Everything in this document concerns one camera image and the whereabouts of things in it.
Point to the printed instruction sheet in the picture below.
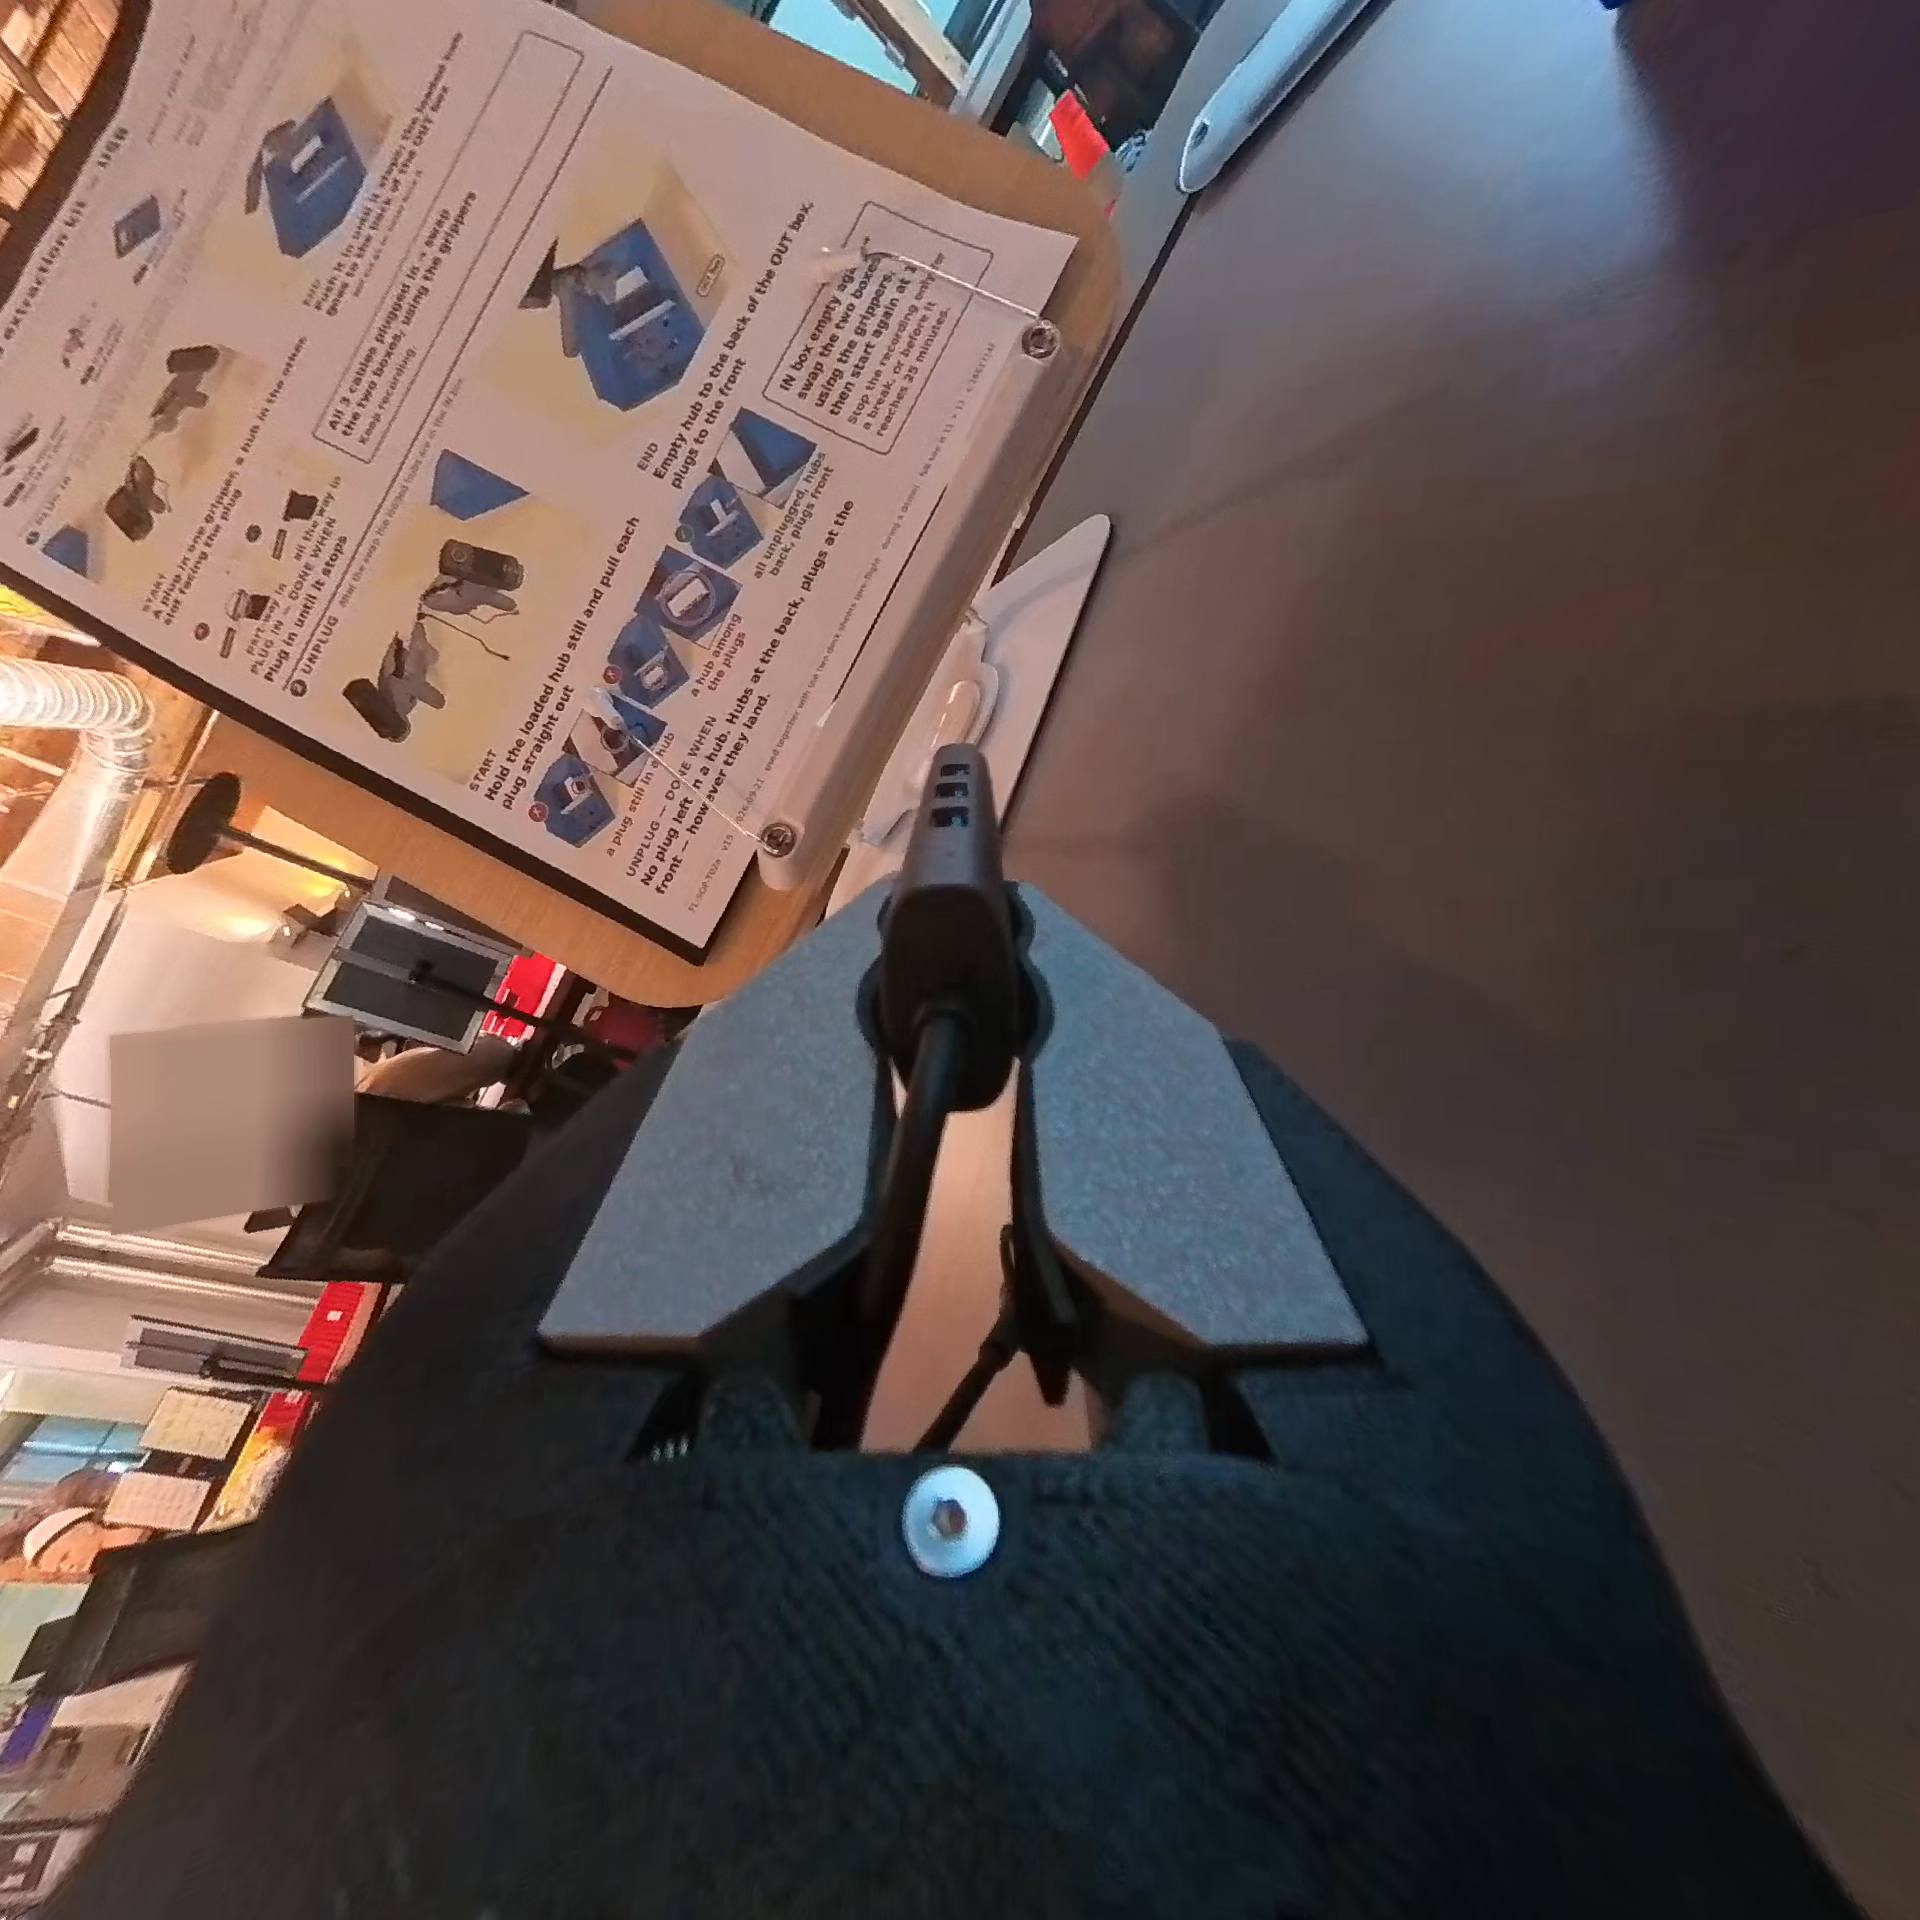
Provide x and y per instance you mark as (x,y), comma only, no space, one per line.
(450,376)

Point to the white sheet holder bar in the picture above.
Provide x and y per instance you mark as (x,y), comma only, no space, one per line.
(930,601)

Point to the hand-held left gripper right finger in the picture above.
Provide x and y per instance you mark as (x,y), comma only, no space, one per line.
(1185,1186)

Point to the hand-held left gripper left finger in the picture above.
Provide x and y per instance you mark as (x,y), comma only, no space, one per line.
(735,1186)

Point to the white stand base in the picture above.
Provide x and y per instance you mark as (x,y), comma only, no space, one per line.
(1050,601)

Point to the grey usb hub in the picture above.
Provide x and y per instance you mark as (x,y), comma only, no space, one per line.
(945,915)

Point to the black office chair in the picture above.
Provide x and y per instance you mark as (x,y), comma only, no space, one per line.
(421,1186)

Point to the black round base stand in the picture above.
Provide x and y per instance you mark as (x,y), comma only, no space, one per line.
(203,825)

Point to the metal equipment case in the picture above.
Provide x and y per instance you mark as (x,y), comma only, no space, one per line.
(405,976)

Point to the red box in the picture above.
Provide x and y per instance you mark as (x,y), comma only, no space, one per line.
(346,1327)

